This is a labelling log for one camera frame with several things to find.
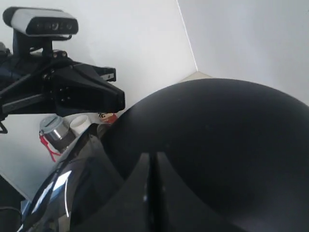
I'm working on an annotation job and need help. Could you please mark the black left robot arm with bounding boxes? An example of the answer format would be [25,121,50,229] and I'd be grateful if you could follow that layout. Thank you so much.
[0,31,126,120]

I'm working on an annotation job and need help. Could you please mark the red cartoon figure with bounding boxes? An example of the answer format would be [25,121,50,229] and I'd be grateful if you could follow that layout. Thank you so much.
[98,113,118,124]

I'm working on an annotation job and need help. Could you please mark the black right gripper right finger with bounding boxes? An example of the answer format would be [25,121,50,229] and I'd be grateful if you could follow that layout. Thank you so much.
[155,152,243,232]

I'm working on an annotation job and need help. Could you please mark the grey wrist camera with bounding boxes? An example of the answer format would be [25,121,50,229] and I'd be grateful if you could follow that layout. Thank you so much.
[2,6,79,37]

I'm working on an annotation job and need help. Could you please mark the white paper cup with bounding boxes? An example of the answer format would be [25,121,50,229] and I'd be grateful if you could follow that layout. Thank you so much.
[70,115,91,135]

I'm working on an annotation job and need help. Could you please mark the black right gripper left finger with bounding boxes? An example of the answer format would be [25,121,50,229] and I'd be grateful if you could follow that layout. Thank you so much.
[73,153,151,232]

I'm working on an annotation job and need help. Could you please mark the black helmet with tinted visor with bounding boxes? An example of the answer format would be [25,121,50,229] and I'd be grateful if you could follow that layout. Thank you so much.
[19,79,309,232]

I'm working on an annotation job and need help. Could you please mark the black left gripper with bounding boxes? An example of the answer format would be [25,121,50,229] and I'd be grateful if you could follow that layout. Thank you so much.
[42,50,125,116]

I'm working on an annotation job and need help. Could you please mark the steel cup with lid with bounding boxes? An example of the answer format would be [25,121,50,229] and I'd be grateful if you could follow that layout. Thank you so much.
[39,115,76,162]

